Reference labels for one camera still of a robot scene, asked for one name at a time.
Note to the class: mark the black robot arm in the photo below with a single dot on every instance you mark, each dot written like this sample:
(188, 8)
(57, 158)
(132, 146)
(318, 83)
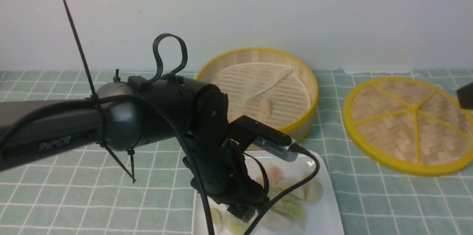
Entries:
(126, 115)

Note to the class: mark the green dumpling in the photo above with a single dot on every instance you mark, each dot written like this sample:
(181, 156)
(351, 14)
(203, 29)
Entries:
(217, 220)
(292, 208)
(236, 226)

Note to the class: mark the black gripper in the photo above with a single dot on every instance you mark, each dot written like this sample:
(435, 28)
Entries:
(222, 169)

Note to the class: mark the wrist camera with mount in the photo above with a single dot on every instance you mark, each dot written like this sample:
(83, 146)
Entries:
(247, 131)

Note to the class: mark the white steamer liner sheet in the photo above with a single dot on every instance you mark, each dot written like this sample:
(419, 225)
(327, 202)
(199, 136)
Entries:
(245, 84)

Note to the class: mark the pale dumpling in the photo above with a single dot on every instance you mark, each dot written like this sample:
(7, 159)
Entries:
(265, 107)
(313, 191)

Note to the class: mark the pink dumpling top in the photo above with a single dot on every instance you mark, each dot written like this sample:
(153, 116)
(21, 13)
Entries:
(273, 174)

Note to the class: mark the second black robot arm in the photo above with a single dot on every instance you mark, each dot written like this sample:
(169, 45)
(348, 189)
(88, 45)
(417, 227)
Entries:
(465, 96)

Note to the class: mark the woven bamboo steamer lid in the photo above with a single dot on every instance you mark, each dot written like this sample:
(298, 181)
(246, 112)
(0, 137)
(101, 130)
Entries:
(409, 126)

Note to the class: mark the bamboo steamer basket yellow rim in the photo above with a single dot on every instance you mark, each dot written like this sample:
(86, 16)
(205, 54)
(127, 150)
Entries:
(302, 126)

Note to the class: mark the green checkered tablecloth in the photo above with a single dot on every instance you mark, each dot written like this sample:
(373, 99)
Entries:
(85, 192)

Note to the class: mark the green dumpling bottom left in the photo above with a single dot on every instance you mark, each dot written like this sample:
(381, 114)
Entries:
(217, 220)

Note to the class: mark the white square plate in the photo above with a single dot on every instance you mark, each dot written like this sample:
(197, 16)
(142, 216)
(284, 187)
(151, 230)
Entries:
(323, 218)

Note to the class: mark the black zip tie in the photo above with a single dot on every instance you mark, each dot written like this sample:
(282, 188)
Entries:
(83, 57)

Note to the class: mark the green dumpling lower right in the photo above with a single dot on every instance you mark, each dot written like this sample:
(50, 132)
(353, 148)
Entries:
(292, 208)

